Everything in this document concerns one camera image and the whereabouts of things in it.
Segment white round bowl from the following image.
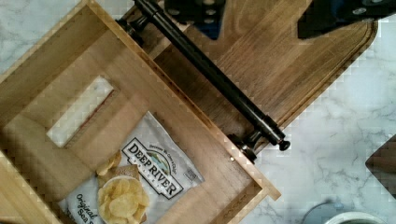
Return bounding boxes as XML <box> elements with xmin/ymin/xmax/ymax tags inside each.
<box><xmin>300</xmin><ymin>201</ymin><xmax>389</xmax><ymax>224</ymax></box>

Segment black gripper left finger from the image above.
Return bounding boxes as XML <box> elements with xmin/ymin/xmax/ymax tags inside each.
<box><xmin>164</xmin><ymin>0</ymin><xmax>227</xmax><ymax>40</ymax></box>

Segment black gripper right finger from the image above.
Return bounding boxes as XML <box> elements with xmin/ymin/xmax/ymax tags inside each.
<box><xmin>297</xmin><ymin>0</ymin><xmax>396</xmax><ymax>39</ymax></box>

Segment dark metal drawer handle bar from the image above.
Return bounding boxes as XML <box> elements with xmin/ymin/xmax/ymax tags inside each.
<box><xmin>117</xmin><ymin>0</ymin><xmax>290</xmax><ymax>161</ymax></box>

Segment dark brown corner object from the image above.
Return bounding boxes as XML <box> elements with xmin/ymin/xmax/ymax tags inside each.
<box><xmin>365</xmin><ymin>135</ymin><xmax>396</xmax><ymax>198</ymax></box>

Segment white Deep River chips bag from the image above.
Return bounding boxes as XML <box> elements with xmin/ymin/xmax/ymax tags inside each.
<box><xmin>59</xmin><ymin>112</ymin><xmax>204</xmax><ymax>224</ymax></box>

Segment light wooden drawer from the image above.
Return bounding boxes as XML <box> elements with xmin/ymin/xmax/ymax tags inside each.
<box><xmin>1</xmin><ymin>0</ymin><xmax>279</xmax><ymax>224</ymax></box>

